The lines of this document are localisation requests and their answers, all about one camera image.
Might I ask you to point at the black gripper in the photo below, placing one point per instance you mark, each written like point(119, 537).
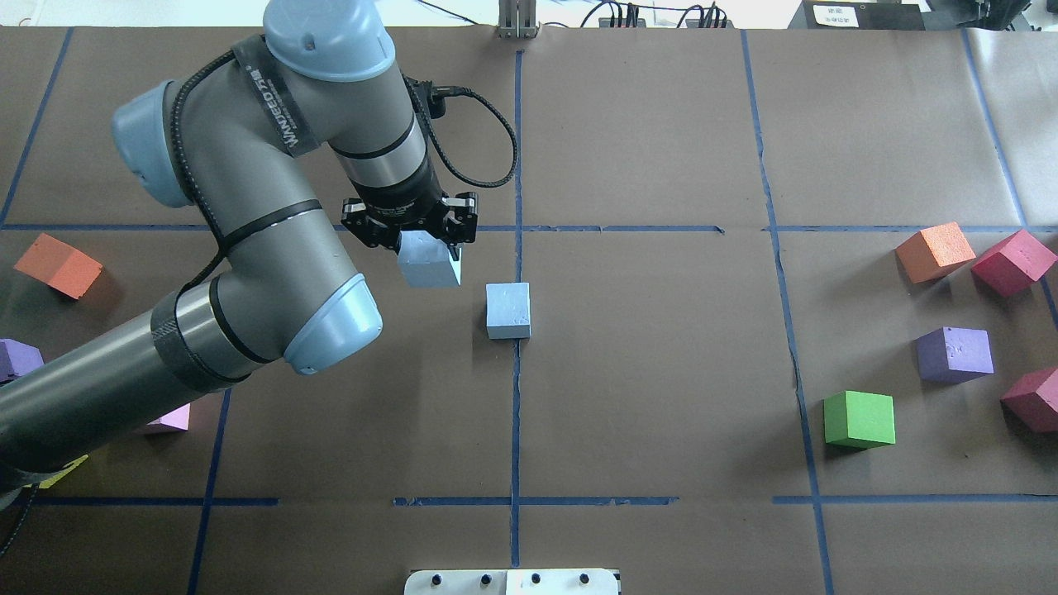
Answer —
point(400, 201)

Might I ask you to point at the light blue foam block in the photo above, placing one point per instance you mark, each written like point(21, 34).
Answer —
point(424, 262)
point(508, 312)

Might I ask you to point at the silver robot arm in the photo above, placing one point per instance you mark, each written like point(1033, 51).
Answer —
point(228, 141)

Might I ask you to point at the pink foam block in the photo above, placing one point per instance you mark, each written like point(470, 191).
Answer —
point(175, 421)

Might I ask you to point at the orange foam block far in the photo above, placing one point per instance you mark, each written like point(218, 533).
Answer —
point(60, 266)

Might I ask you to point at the orange foam block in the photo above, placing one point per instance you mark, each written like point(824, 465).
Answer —
point(60, 266)
point(934, 252)

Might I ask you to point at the black box with label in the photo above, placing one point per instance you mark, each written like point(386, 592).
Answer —
point(857, 15)

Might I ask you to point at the green foam block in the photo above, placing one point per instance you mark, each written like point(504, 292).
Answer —
point(859, 420)

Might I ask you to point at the purple foam block far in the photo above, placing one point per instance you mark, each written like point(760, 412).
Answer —
point(18, 359)

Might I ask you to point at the purple foam block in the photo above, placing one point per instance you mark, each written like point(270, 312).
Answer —
point(18, 359)
point(954, 355)

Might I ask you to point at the yellow foam block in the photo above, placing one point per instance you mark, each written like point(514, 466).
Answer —
point(64, 472)

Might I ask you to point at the orange foam block near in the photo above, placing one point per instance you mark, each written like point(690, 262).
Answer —
point(934, 252)

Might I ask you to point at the purple foam block near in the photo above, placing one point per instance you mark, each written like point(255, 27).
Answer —
point(954, 355)

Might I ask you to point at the crimson foam block right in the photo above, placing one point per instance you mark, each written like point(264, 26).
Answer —
point(1014, 264)

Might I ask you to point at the crimson foam block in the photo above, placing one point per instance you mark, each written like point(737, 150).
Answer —
point(1033, 399)
point(1014, 264)

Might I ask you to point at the crimson foam block left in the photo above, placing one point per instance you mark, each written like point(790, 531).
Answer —
point(1033, 399)

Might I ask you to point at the aluminium frame post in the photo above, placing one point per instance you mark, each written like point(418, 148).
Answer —
point(517, 19)

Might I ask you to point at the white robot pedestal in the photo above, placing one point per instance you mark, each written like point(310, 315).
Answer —
point(514, 581)

